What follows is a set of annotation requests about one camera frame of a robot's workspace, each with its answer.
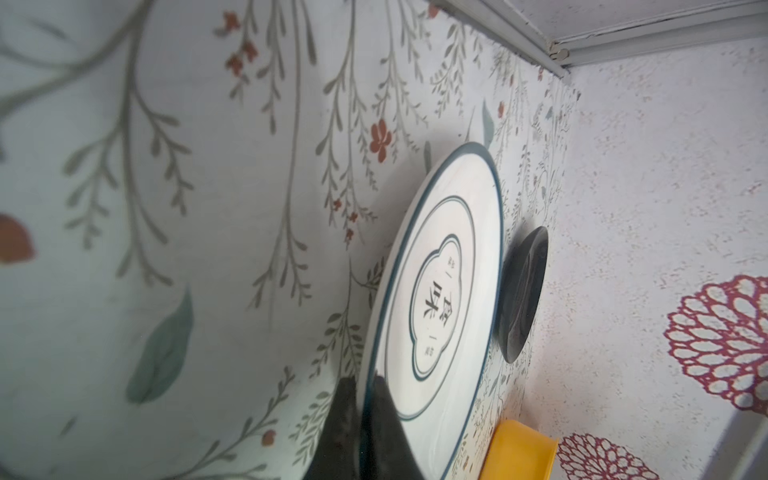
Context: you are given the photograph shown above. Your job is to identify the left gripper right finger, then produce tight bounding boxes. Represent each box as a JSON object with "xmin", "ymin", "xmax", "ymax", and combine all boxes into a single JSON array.
[{"xmin": 365, "ymin": 376, "xmax": 424, "ymax": 480}]

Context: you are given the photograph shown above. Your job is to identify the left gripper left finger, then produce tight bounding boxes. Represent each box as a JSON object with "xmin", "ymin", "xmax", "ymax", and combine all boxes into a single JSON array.
[{"xmin": 304, "ymin": 377, "xmax": 359, "ymax": 480}]

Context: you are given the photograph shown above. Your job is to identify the white plate clover emblem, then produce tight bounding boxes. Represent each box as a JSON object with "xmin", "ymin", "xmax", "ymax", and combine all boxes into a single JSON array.
[{"xmin": 356, "ymin": 142, "xmax": 504, "ymax": 479}]

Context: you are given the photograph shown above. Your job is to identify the yellow plastic bin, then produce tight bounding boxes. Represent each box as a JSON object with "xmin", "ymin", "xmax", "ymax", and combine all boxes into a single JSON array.
[{"xmin": 479, "ymin": 420, "xmax": 559, "ymax": 480}]

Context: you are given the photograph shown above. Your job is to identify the small black plate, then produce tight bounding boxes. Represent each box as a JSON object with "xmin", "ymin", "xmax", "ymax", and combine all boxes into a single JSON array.
[{"xmin": 494, "ymin": 226, "xmax": 549, "ymax": 364}]

